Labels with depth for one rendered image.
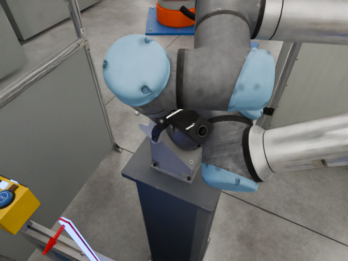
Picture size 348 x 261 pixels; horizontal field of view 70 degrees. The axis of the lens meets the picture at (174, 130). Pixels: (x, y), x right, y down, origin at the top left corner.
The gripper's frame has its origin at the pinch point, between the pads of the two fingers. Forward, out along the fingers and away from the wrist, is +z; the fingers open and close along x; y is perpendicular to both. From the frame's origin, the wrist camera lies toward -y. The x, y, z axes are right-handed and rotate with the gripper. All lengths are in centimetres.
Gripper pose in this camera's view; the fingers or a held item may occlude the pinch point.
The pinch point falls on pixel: (175, 119)
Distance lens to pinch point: 61.0
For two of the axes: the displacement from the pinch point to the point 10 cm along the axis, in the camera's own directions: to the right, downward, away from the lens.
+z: 0.9, 0.9, 9.9
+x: -5.9, 8.0, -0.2
